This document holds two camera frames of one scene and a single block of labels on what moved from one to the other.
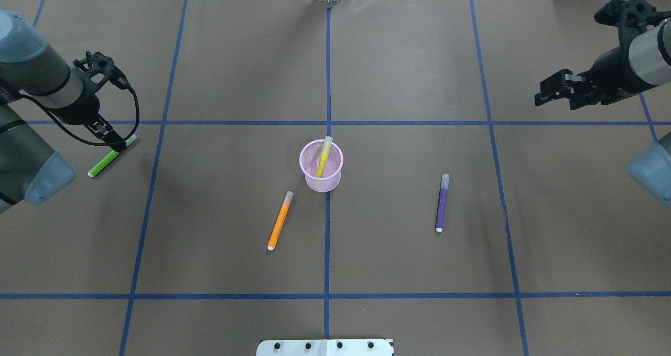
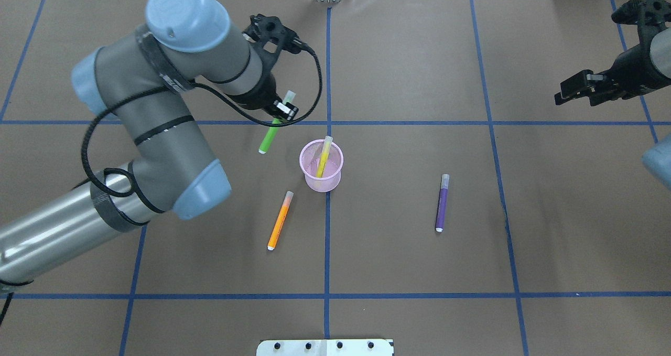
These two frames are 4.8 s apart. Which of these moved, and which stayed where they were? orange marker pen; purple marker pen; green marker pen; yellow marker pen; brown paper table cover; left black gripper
Moved: left black gripper; green marker pen
Stayed: purple marker pen; brown paper table cover; orange marker pen; yellow marker pen
